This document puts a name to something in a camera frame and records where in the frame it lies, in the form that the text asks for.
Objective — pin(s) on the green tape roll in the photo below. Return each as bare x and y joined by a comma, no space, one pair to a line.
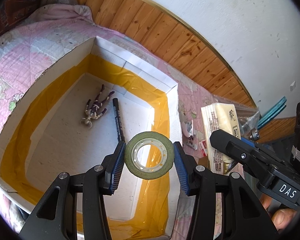
149,155

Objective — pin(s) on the white cardboard box yellow tape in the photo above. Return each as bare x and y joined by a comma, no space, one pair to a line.
75,206

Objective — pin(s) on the red white staples box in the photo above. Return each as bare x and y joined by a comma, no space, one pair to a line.
203,147

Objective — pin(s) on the person right hand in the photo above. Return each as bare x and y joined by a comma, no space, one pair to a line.
282,217

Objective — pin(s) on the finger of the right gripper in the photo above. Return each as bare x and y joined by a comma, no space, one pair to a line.
247,141
231,146

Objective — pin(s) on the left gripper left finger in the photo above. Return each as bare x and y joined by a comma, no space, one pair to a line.
114,169

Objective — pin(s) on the glass tea bottle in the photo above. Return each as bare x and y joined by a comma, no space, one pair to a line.
254,135

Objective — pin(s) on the wooden headboard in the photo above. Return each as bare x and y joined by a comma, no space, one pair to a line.
168,38

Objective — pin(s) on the pink cartoon quilt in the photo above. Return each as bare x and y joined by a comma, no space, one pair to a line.
27,60

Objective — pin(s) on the bubble wrap sheet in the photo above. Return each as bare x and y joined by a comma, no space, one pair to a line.
248,117

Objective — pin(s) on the yellow tissue pack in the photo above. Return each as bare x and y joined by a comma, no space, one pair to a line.
221,124

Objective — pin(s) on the black marker pen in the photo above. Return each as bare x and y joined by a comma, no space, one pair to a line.
119,129

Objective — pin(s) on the teal blue sticks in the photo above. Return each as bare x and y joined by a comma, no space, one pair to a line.
272,113

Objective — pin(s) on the gold square tin box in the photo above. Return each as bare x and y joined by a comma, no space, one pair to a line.
204,161

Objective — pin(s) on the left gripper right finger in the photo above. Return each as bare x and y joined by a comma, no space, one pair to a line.
185,165

